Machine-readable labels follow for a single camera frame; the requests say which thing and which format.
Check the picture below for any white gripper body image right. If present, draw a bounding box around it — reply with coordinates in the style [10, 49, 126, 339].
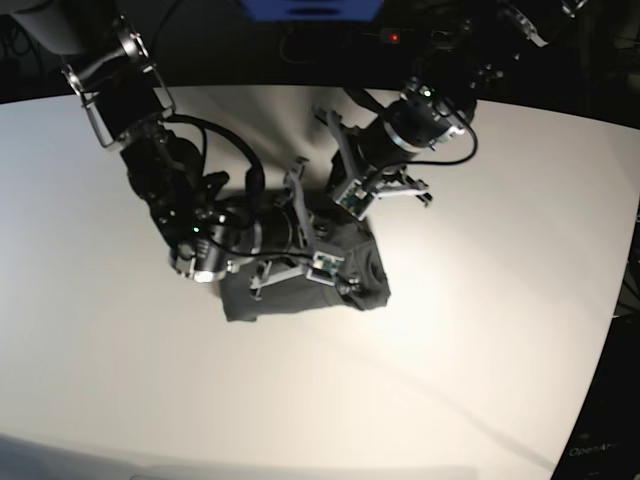
[314, 104, 433, 221]

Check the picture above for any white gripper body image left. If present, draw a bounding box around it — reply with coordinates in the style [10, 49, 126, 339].
[249, 157, 345, 300]

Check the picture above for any dark grey T-shirt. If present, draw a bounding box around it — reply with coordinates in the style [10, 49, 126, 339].
[219, 190, 391, 322]

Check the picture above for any black power strip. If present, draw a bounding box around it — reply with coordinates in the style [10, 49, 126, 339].
[379, 28, 415, 45]

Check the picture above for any blue plastic box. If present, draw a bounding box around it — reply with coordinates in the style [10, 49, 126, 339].
[241, 0, 384, 22]

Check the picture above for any black OpenArm case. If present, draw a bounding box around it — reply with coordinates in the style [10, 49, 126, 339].
[552, 314, 639, 480]

